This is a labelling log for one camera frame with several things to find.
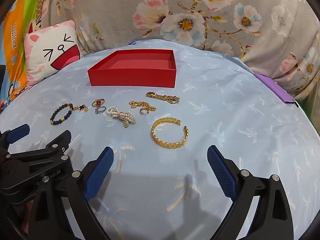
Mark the grey floral blanket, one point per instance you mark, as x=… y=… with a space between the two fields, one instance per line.
x=175 y=5

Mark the cartoon cat pillow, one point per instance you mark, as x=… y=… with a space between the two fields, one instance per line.
x=50 y=55

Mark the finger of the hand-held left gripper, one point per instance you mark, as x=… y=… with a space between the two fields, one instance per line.
x=53 y=146
x=17 y=131

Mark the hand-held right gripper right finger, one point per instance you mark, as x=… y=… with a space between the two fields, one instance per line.
x=221 y=172

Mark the light blue printed cloth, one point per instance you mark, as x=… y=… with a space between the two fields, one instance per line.
x=225 y=117

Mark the colourful cartoon cloth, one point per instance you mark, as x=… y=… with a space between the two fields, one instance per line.
x=15 y=55

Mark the purple mat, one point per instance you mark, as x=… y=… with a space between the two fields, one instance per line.
x=275 y=87

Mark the red cardboard box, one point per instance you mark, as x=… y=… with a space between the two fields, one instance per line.
x=130 y=77

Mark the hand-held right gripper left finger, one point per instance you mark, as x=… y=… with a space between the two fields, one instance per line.
x=98 y=172

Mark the gold hoop earring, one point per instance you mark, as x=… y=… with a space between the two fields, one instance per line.
x=145 y=109

